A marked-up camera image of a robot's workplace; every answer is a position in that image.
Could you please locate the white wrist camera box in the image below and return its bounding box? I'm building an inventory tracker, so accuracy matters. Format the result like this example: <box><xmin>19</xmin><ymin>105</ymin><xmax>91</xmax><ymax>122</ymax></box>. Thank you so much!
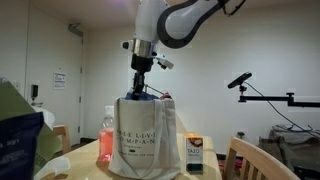
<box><xmin>156</xmin><ymin>55</ymin><xmax>174</xmax><ymax>69</ymax></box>

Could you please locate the pink liquid spray bottle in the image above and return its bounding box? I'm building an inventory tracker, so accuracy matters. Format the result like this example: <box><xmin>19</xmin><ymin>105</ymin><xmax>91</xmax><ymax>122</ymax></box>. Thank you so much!
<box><xmin>99</xmin><ymin>106</ymin><xmax>114</xmax><ymax>161</ymax></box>

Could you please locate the wooden dining chair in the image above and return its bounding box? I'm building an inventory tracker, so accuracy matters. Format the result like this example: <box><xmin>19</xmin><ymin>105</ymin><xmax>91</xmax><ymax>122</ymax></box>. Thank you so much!
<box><xmin>222</xmin><ymin>137</ymin><xmax>300</xmax><ymax>180</ymax></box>
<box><xmin>53</xmin><ymin>125</ymin><xmax>71</xmax><ymax>154</ymax></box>

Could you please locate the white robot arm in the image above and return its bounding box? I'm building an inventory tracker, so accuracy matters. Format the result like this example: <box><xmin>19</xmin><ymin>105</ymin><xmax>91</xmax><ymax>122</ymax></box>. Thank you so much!
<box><xmin>122</xmin><ymin>0</ymin><xmax>246</xmax><ymax>100</ymax></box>

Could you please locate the orange white Tazo tea carton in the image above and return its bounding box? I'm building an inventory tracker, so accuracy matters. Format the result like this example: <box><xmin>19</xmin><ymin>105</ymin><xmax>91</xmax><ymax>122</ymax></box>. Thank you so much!
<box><xmin>184</xmin><ymin>132</ymin><xmax>203</xmax><ymax>173</ymax></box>

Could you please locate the black camera on boom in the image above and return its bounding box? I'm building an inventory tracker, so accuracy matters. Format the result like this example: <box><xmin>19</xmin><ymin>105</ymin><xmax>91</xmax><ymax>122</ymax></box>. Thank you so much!
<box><xmin>227</xmin><ymin>72</ymin><xmax>252</xmax><ymax>89</ymax></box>

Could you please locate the white entry door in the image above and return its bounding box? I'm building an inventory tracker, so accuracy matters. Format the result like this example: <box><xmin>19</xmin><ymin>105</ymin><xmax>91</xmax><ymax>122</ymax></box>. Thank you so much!
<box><xmin>27</xmin><ymin>5</ymin><xmax>82</xmax><ymax>145</ymax></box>

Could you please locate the dark blue snack bag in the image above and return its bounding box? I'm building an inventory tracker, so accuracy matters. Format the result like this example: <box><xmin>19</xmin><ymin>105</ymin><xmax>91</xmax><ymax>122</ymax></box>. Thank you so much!
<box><xmin>0</xmin><ymin>113</ymin><xmax>44</xmax><ymax>180</ymax></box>

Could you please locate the blue white cocoa box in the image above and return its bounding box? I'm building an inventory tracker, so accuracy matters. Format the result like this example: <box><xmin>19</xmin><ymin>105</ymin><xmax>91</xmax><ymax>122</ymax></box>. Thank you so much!
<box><xmin>125</xmin><ymin>93</ymin><xmax>157</xmax><ymax>101</ymax></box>

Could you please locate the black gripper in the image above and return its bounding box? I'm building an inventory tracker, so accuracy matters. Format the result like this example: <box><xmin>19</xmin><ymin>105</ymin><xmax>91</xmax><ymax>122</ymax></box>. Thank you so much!
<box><xmin>131</xmin><ymin>54</ymin><xmax>153</xmax><ymax>100</ymax></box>

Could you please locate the white paper wall notice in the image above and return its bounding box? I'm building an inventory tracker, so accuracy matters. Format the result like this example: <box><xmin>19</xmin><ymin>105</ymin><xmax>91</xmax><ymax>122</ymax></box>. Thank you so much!
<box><xmin>53</xmin><ymin>72</ymin><xmax>66</xmax><ymax>90</ymax></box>

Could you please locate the white canvas tote bag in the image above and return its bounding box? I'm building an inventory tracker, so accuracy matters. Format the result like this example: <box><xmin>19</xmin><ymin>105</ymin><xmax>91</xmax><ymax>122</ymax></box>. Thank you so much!
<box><xmin>108</xmin><ymin>98</ymin><xmax>180</xmax><ymax>180</ymax></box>

